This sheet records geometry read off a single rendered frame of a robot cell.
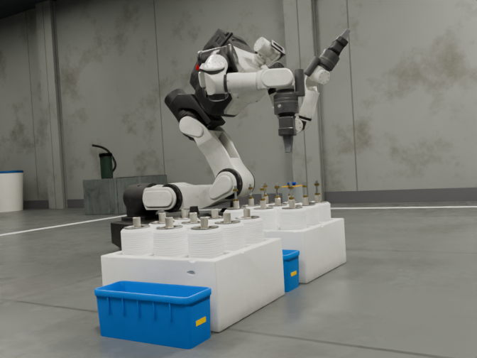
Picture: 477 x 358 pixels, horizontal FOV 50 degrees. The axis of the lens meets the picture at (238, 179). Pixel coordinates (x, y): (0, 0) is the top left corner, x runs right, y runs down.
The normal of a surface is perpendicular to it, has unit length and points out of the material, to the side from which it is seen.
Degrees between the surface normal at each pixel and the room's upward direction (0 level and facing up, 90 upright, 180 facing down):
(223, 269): 90
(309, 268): 90
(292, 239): 90
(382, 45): 90
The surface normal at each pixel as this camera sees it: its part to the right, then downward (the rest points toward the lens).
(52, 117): -0.51, 0.05
